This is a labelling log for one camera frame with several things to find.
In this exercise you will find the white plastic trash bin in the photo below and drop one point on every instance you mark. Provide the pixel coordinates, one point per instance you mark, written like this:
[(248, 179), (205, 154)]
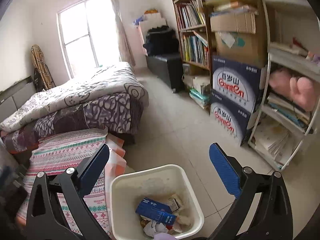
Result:
[(160, 183)]

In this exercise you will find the pink plush toy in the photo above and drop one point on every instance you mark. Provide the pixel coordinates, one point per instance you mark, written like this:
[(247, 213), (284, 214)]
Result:
[(303, 91)]

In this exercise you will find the plaid folded item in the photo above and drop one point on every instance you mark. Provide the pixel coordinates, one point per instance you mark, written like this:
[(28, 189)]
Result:
[(42, 77)]

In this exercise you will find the grey bed headboard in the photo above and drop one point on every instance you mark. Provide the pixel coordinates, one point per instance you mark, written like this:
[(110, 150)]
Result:
[(15, 96)]

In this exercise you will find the pink white cabinet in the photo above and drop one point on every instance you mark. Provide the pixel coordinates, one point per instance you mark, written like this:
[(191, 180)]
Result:
[(147, 22)]

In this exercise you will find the upper blue Ganten box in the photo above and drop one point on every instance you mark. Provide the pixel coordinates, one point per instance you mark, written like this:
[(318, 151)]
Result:
[(240, 82)]

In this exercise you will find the brown cardboard box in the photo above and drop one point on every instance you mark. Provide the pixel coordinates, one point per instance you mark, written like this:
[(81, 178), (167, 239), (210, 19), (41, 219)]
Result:
[(241, 37)]

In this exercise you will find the window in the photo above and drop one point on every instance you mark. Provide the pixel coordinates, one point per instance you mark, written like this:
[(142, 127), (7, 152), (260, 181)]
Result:
[(88, 36)]

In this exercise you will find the lower blue Ganten box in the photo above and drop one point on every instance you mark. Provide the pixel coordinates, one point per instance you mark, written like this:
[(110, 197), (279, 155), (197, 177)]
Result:
[(235, 120)]

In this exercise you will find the blue ganten box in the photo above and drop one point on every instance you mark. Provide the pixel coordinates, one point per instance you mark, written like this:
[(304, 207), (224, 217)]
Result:
[(240, 82), (235, 120)]

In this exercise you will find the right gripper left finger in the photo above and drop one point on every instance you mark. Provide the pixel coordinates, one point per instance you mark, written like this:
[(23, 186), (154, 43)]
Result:
[(45, 218)]

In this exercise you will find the white metal rack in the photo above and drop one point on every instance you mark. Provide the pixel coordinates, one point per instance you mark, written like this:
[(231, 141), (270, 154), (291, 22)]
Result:
[(288, 116)]

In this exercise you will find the light curtain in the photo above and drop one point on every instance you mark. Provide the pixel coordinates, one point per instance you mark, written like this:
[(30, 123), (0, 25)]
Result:
[(126, 54)]

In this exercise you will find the blue carton with label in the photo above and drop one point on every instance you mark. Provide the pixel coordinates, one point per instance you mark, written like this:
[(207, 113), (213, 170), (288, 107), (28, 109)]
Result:
[(175, 203)]

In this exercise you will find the purple white bed quilt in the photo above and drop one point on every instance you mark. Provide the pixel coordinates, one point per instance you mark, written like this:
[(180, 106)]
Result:
[(108, 98)]

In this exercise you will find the black storage bench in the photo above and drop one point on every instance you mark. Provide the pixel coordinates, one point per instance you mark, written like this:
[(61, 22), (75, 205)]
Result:
[(168, 68)]

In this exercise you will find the blue snowflake carton box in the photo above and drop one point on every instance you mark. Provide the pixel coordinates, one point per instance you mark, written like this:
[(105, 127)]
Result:
[(156, 211)]

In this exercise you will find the white paper bag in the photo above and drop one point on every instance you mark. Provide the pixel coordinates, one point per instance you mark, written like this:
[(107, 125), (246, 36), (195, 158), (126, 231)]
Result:
[(153, 228)]

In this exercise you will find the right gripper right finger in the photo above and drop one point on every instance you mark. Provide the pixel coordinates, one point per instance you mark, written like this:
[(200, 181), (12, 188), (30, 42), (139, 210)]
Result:
[(273, 215)]

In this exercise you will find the wooden bookshelf with books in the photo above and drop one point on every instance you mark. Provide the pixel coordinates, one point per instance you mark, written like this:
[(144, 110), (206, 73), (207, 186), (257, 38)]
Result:
[(194, 33)]

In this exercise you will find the black clothes pile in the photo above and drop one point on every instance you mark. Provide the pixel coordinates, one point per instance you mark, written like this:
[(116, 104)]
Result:
[(161, 41)]

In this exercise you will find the pink knitted cloth strip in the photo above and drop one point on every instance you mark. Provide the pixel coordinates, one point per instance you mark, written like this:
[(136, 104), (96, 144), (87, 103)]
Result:
[(164, 236)]

